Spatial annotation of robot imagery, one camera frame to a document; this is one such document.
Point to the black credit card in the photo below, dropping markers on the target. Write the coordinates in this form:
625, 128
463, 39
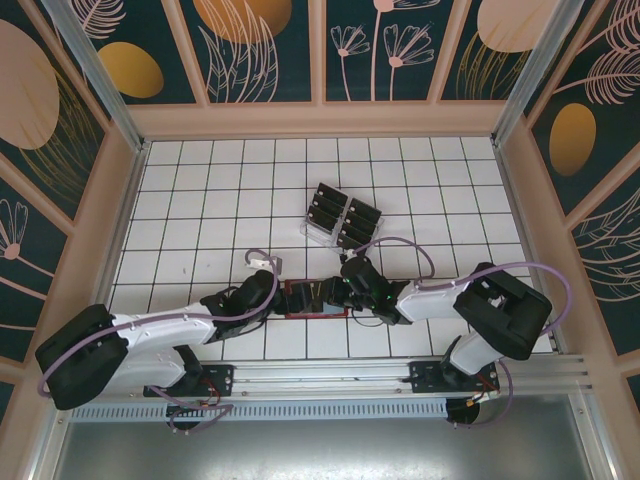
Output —
332, 191
326, 202
350, 239
365, 206
321, 217
356, 228
316, 292
361, 216

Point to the red card holder wallet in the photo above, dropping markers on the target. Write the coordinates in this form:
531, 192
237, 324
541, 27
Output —
315, 314

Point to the clear acrylic card stand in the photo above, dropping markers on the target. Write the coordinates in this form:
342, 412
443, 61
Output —
320, 232

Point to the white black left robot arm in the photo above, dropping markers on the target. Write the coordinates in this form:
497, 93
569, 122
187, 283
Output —
160, 327

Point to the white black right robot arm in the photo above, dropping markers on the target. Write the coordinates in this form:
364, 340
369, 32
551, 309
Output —
435, 300

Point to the grey metal sheet panel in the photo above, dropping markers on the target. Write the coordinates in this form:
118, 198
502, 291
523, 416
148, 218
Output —
320, 450

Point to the aluminium mounting rail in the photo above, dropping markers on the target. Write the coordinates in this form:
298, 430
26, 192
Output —
320, 372

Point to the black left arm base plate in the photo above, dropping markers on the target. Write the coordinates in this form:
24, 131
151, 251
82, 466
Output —
220, 381

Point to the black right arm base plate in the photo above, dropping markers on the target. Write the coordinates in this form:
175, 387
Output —
425, 376

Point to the aluminium frame post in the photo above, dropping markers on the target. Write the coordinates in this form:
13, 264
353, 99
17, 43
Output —
530, 75
100, 80

